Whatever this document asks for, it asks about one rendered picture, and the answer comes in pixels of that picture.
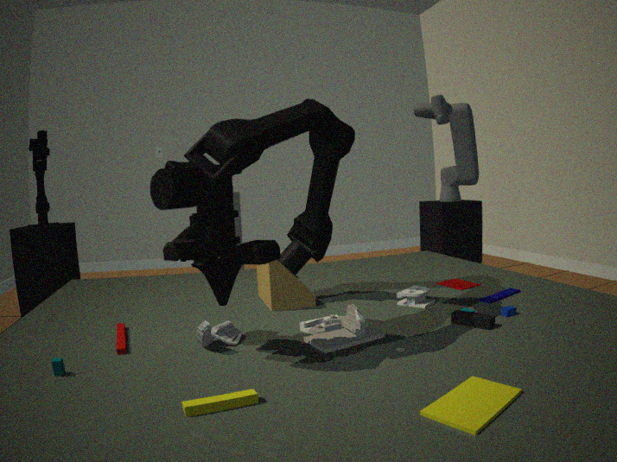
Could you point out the yellow rectangular bar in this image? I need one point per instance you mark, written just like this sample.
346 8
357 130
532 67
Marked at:
220 402

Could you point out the red flat bar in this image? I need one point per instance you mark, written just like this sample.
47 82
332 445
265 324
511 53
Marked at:
121 342

